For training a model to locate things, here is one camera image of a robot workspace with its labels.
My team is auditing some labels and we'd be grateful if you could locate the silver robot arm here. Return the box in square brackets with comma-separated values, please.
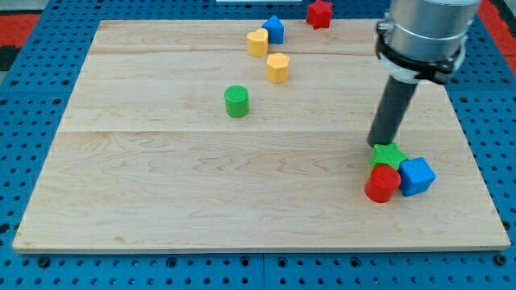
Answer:
[376, 0, 481, 85]

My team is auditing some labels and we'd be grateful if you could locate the yellow hexagon block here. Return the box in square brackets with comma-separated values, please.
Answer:
[265, 52, 289, 84]

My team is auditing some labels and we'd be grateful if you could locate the green star block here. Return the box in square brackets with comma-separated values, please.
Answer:
[369, 143, 409, 170]

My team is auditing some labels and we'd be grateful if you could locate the green cylinder block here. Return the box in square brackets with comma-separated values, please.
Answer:
[224, 85, 249, 118]

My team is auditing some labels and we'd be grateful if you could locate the red cylinder block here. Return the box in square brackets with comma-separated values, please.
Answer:
[364, 164, 402, 203]

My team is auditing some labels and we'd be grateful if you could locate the yellow heart block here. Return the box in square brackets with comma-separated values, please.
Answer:
[246, 28, 268, 57]

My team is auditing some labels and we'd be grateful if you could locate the blue pentagon block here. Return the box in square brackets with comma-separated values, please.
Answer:
[261, 15, 285, 44]

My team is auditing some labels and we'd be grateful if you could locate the blue cube block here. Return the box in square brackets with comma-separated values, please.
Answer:
[398, 157, 436, 197]

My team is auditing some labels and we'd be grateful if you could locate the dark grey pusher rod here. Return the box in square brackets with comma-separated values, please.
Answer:
[367, 77, 418, 147]

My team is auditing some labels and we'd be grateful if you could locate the wooden board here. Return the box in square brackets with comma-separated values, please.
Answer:
[12, 19, 510, 254]

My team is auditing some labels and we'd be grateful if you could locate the red star block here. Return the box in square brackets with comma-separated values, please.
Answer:
[306, 0, 333, 30]

